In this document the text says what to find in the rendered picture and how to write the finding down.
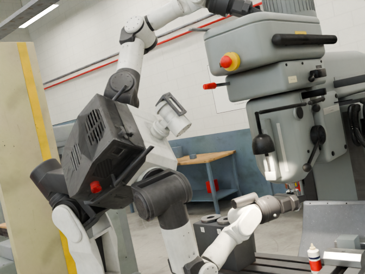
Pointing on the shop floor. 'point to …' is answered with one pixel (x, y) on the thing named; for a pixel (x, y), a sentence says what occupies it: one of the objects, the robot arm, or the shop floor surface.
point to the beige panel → (27, 164)
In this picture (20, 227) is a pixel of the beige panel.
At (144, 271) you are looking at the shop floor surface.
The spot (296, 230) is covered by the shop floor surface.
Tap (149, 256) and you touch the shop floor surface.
